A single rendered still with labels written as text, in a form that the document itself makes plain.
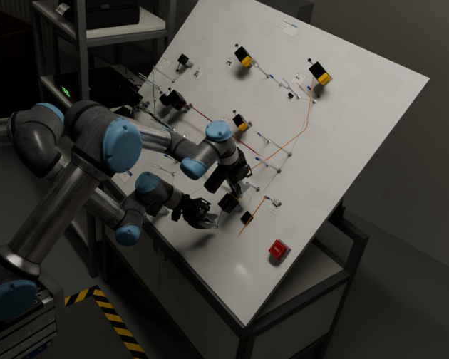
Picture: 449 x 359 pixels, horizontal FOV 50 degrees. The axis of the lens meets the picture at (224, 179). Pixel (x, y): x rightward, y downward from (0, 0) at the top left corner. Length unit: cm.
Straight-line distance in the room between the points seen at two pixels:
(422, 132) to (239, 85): 166
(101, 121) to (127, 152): 9
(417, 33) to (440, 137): 66
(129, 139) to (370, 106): 90
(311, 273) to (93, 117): 123
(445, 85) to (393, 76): 153
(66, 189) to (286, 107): 99
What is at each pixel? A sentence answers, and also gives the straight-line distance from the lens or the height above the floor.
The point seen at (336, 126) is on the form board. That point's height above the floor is 145.
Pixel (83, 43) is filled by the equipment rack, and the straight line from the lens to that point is 226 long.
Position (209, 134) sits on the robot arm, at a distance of 148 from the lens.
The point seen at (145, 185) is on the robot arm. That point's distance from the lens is 160.
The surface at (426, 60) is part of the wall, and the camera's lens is 327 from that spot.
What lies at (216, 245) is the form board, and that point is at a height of 97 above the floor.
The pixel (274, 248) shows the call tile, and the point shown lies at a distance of 168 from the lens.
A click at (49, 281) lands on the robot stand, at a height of 112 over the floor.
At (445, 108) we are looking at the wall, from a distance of 330.
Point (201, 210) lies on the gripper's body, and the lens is 171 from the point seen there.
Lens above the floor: 222
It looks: 35 degrees down
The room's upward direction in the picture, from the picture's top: 8 degrees clockwise
